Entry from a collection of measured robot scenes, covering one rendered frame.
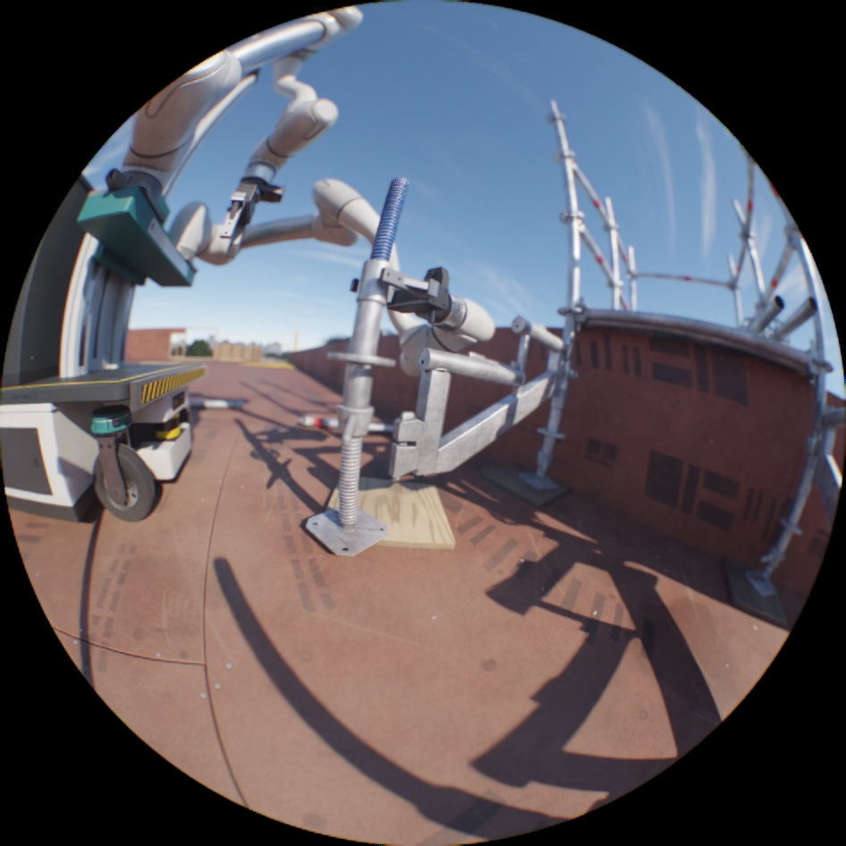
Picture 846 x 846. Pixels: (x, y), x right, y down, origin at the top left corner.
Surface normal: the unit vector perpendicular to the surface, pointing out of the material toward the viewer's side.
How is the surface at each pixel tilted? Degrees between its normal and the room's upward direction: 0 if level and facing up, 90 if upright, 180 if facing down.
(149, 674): 0
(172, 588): 0
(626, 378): 90
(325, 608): 0
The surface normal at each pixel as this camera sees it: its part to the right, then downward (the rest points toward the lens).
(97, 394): 0.59, 0.25
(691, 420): -0.82, -0.01
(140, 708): 0.15, -0.97
